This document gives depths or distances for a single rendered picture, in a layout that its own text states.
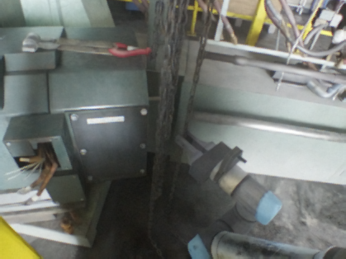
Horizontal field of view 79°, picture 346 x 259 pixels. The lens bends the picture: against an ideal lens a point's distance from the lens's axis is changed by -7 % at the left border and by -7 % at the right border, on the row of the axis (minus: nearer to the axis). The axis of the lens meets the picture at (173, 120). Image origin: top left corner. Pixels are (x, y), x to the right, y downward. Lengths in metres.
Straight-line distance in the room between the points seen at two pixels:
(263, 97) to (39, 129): 0.92
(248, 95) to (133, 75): 0.64
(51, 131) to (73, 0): 0.70
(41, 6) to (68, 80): 0.66
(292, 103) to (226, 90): 0.33
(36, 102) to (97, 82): 0.16
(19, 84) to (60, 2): 0.60
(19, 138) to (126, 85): 0.28
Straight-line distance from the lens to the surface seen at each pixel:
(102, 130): 0.64
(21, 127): 0.61
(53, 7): 1.19
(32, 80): 0.64
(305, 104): 1.22
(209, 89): 1.06
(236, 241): 0.53
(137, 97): 0.60
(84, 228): 0.95
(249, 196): 0.59
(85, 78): 0.61
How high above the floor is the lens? 1.15
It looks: 42 degrees down
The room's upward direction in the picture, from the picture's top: 9 degrees clockwise
